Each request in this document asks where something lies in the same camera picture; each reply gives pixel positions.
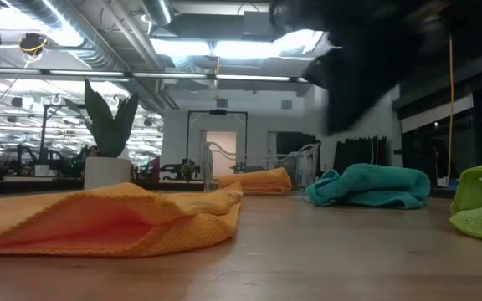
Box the orange microfiber towel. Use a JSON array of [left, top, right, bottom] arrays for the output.
[[0, 181, 244, 258], [215, 166, 293, 196]]

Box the silver ceiling duct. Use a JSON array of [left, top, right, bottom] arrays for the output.
[[140, 0, 175, 27]]

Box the clear plastic bin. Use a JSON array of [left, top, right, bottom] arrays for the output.
[[201, 141, 321, 194]]

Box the yellow black cable reel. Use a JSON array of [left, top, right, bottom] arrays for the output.
[[18, 33, 49, 58]]

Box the lime green microfiber towel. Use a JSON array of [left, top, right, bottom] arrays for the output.
[[449, 150, 482, 246]]

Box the black curtain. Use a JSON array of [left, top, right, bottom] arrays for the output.
[[333, 136, 388, 175]]

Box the artificial plant in white pot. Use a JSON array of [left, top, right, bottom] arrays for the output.
[[63, 78, 140, 191]]

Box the black metal rig frame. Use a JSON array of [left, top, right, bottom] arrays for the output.
[[0, 177, 208, 196]]

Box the teal microfiber towel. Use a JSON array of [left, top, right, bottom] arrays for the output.
[[305, 162, 432, 210]]

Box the long ceiling light strip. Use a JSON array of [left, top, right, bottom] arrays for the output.
[[0, 68, 309, 83]]

